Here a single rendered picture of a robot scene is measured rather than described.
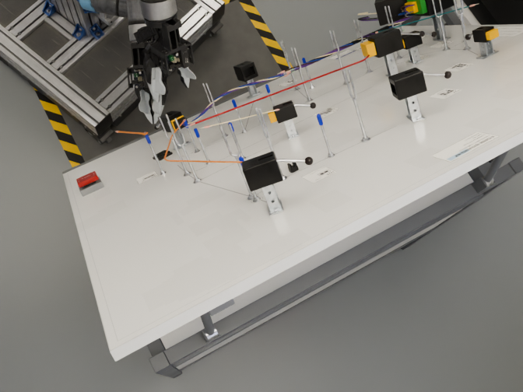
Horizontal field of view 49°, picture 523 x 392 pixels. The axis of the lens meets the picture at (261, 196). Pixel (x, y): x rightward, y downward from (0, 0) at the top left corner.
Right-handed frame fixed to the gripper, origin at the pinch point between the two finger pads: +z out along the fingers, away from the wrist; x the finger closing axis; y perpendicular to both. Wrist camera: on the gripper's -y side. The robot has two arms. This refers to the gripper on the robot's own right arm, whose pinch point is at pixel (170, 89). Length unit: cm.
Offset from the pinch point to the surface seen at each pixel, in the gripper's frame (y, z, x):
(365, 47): 26.4, -5.7, 39.4
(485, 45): 48, -8, 55
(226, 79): -92, 75, 80
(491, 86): 60, -11, 37
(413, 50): 30, 0, 54
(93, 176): -1.9, 14.2, -24.1
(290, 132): 31.5, 1.3, 10.3
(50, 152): -113, 83, -5
